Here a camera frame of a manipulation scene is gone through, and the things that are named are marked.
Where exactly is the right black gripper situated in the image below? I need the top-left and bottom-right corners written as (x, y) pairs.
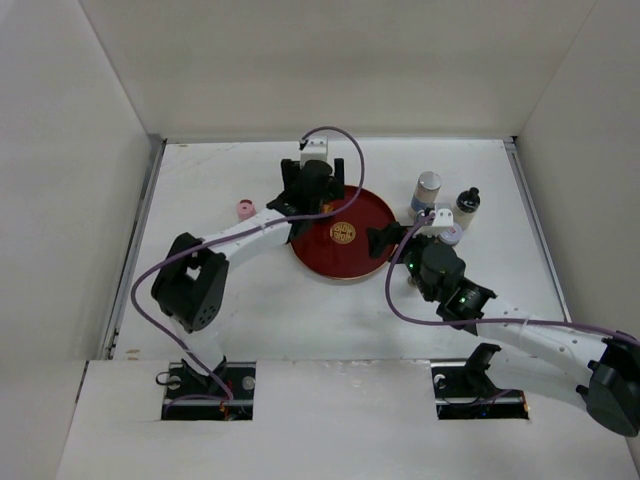
top-left (366, 222), bottom-right (442, 303)

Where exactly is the pink lid spice shaker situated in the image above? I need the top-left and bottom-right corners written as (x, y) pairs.
top-left (236, 199), bottom-right (256, 222)

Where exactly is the red lid chili sauce jar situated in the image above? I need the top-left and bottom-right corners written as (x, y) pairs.
top-left (320, 201), bottom-right (336, 215)

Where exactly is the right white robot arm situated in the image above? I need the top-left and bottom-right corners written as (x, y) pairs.
top-left (366, 222), bottom-right (639, 437)

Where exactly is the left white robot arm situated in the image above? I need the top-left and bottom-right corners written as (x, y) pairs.
top-left (151, 158), bottom-right (344, 399)

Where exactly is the red round tray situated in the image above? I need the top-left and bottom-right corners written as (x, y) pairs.
top-left (291, 189), bottom-right (395, 280)

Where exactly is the silver lid tall jar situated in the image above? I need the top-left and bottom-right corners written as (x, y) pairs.
top-left (409, 171), bottom-right (442, 218)

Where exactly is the black pump white bottle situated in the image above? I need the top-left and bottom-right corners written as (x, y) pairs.
top-left (453, 187), bottom-right (481, 230)

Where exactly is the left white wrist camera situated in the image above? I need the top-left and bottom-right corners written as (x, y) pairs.
top-left (299, 136), bottom-right (328, 165)

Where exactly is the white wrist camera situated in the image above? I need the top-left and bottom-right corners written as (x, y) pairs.
top-left (299, 136), bottom-right (328, 165)
top-left (414, 203), bottom-right (454, 237)

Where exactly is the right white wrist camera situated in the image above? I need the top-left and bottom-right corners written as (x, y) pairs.
top-left (414, 203), bottom-right (454, 237)

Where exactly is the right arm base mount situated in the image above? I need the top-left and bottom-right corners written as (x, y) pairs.
top-left (431, 343), bottom-right (529, 420)

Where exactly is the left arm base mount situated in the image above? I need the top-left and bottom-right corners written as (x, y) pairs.
top-left (155, 360), bottom-right (257, 422)

